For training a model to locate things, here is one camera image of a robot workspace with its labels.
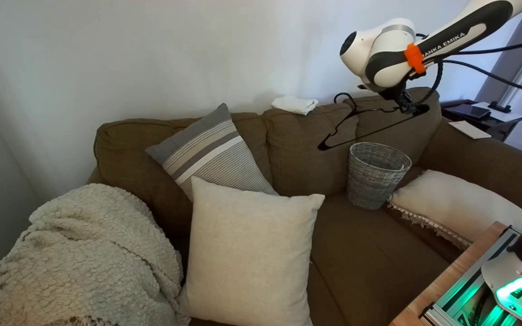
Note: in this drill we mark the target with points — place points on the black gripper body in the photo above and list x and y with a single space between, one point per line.
403 96

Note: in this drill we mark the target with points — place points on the aluminium rail frame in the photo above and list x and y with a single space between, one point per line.
472 272

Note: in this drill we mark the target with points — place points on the wooden mounting board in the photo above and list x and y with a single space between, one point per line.
430 296

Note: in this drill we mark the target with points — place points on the white paper sheet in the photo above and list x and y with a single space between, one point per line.
470 129

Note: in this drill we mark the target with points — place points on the black clothes hanger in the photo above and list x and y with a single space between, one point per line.
358 116

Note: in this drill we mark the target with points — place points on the cream square throw pillow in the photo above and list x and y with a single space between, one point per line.
245 254

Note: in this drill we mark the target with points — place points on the grey wicker bucket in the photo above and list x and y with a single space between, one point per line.
372 178

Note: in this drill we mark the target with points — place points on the brown fabric sofa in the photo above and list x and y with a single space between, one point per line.
309 156

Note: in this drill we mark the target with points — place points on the cream knitted blanket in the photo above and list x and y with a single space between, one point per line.
86 259

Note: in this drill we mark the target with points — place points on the white fringed pillow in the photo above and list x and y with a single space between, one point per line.
454 201

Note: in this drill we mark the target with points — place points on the dark side table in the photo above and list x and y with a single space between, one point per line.
484 120

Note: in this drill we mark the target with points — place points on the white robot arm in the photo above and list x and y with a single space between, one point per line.
394 51

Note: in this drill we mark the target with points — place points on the grey striped throw pillow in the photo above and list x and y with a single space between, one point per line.
209 154

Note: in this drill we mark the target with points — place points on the white folded cloth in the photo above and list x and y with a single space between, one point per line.
296 104

